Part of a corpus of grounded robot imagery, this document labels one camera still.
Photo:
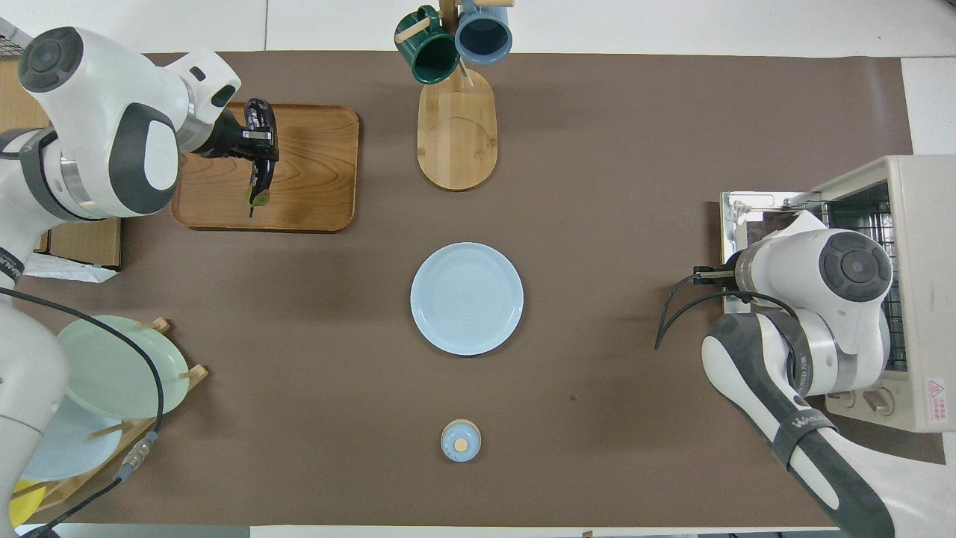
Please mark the pale blue ribbed plate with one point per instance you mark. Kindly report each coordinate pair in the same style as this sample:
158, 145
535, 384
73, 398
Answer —
467, 299

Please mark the pale green plate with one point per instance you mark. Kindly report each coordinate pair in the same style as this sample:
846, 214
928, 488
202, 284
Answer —
112, 370

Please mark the beige toaster oven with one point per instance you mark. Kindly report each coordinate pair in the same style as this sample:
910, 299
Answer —
930, 224

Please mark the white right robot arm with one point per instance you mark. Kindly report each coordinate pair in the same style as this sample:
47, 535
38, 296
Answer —
814, 276

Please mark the small blue knobbed lid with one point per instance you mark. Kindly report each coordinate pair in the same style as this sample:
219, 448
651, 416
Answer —
461, 441

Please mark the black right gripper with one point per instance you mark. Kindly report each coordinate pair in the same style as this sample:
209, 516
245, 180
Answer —
713, 273

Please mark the dark green mug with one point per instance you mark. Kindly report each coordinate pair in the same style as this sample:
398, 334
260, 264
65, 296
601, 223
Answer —
437, 58

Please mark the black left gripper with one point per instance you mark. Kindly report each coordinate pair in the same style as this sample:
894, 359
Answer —
224, 138

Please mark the brown table mat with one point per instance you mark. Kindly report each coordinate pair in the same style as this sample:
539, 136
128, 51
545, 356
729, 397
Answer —
635, 187

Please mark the blue mug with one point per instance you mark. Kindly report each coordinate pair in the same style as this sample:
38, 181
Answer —
483, 37

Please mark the wooden mug tree stand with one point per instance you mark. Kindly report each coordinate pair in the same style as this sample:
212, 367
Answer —
457, 142

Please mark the wooden plate rack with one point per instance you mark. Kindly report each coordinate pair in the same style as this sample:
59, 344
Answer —
193, 373

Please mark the dark purple eggplant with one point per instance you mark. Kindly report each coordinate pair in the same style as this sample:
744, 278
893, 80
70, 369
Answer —
261, 183

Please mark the white patterned cloth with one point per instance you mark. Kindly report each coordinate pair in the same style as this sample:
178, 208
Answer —
11, 33

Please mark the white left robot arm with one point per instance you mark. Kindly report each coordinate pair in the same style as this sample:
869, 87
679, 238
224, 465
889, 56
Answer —
112, 112

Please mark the yellow plate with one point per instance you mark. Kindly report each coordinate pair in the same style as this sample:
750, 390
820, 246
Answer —
24, 508

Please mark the pale blue smooth plate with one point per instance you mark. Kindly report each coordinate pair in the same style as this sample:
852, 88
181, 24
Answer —
75, 448

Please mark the rectangular wooden tray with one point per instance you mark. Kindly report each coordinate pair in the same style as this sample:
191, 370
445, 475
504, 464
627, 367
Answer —
314, 172

